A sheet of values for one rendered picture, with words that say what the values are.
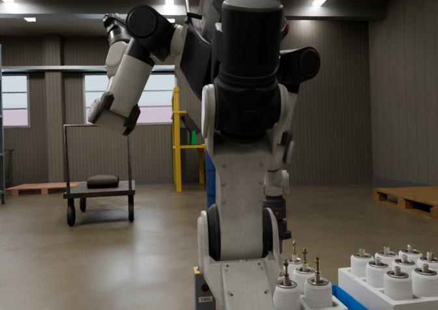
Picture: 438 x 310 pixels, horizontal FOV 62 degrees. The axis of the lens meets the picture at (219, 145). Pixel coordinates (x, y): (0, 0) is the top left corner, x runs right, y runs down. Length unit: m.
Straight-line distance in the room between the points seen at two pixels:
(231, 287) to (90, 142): 7.22
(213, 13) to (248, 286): 0.63
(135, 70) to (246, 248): 0.57
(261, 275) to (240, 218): 0.14
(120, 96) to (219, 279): 0.56
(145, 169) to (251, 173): 6.99
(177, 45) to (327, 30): 6.18
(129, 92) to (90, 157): 6.92
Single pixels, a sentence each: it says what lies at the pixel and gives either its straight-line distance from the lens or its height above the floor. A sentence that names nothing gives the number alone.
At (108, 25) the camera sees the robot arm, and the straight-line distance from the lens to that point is 1.44.
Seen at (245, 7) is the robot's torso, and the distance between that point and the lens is 0.67.
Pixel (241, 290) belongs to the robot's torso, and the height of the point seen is 0.43.
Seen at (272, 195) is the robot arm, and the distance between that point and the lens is 1.41.
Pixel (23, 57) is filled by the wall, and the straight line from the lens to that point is 8.56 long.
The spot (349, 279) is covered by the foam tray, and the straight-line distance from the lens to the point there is 1.74.
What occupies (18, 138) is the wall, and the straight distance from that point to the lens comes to 8.40.
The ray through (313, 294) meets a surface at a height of 0.22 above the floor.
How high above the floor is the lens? 0.75
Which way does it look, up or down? level
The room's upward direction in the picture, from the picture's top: 2 degrees counter-clockwise
